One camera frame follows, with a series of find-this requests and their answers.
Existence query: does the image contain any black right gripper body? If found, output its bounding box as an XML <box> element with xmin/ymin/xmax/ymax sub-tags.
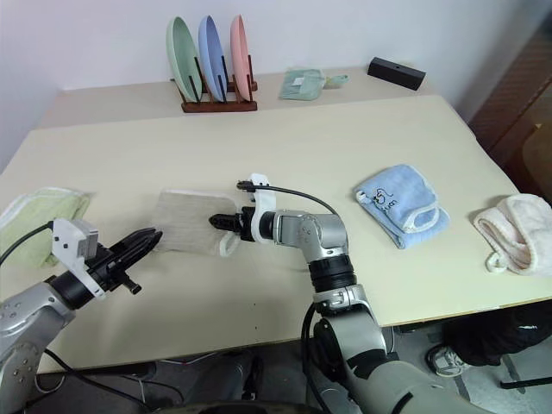
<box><xmin>234</xmin><ymin>206</ymin><xmax>256</xmax><ymax>243</ymax></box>

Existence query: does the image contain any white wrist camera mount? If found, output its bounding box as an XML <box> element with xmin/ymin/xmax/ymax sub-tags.
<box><xmin>249</xmin><ymin>172</ymin><xmax>278</xmax><ymax>242</ymax></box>
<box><xmin>47</xmin><ymin>218</ymin><xmax>108</xmax><ymax>302</ymax></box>

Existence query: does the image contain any black rectangular box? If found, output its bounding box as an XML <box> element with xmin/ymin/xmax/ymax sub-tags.
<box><xmin>367</xmin><ymin>56</ymin><xmax>427</xmax><ymax>91</ymax></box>

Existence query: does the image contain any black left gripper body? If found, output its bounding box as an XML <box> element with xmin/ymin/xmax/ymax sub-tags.
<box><xmin>87</xmin><ymin>242</ymin><xmax>144</xmax><ymax>298</ymax></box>

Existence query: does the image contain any green plate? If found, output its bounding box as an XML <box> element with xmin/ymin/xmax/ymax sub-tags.
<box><xmin>166</xmin><ymin>16</ymin><xmax>203</xmax><ymax>104</ymax></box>

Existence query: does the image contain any blue plate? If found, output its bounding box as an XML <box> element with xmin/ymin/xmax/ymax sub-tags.
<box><xmin>198</xmin><ymin>16</ymin><xmax>229</xmax><ymax>104</ymax></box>

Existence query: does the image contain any folded blue towel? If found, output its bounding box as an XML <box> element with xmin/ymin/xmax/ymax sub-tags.
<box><xmin>352</xmin><ymin>163</ymin><xmax>451</xmax><ymax>250</ymax></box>

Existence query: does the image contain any brown wooden plate rack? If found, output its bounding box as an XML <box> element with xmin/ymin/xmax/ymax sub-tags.
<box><xmin>170</xmin><ymin>53</ymin><xmax>259</xmax><ymax>114</ymax></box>

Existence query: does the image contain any pink plate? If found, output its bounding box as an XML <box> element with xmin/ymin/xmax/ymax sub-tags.
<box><xmin>229</xmin><ymin>15</ymin><xmax>251</xmax><ymax>101</ymax></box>

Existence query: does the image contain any black trouser leg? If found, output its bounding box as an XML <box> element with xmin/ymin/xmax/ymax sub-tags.
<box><xmin>442</xmin><ymin>301</ymin><xmax>552</xmax><ymax>367</ymax></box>

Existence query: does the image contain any folded pink towel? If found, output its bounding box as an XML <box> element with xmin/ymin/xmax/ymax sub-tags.
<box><xmin>473</xmin><ymin>193</ymin><xmax>552</xmax><ymax>276</ymax></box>

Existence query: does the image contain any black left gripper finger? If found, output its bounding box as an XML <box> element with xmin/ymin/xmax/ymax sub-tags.
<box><xmin>109</xmin><ymin>228</ymin><xmax>158</xmax><ymax>256</ymax></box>
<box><xmin>113</xmin><ymin>231</ymin><xmax>165</xmax><ymax>265</ymax></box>

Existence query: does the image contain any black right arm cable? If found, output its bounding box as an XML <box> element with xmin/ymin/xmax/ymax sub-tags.
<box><xmin>235</xmin><ymin>179</ymin><xmax>342</xmax><ymax>414</ymax></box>

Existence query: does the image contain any dark cabinet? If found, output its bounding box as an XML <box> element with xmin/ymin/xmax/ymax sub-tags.
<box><xmin>467</xmin><ymin>72</ymin><xmax>552</xmax><ymax>195</ymax></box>

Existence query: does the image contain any packaged green cloth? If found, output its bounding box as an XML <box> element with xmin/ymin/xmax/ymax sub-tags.
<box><xmin>278</xmin><ymin>66</ymin><xmax>351</xmax><ymax>102</ymax></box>

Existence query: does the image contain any folded green towel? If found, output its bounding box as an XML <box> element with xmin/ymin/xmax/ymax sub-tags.
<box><xmin>0</xmin><ymin>186</ymin><xmax>91</xmax><ymax>268</ymax></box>

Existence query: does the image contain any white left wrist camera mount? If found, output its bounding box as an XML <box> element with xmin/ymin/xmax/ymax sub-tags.
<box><xmin>47</xmin><ymin>218</ymin><xmax>108</xmax><ymax>302</ymax></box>

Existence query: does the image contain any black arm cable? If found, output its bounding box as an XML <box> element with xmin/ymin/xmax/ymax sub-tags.
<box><xmin>0</xmin><ymin>221</ymin><xmax>195</xmax><ymax>414</ymax></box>
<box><xmin>235</xmin><ymin>179</ymin><xmax>342</xmax><ymax>414</ymax></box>

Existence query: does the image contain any white sneaker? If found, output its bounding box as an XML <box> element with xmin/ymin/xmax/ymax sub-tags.
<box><xmin>425</xmin><ymin>343</ymin><xmax>470</xmax><ymax>379</ymax></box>

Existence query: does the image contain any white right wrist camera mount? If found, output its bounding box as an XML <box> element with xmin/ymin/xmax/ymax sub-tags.
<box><xmin>249</xmin><ymin>172</ymin><xmax>278</xmax><ymax>242</ymax></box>

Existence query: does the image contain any beige towel with white trim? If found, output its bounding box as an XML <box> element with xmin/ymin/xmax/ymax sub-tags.
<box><xmin>150</xmin><ymin>188</ymin><xmax>240</xmax><ymax>259</ymax></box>

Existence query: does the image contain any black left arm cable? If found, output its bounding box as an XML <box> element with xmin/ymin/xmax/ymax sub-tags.
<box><xmin>0</xmin><ymin>221</ymin><xmax>195</xmax><ymax>414</ymax></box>

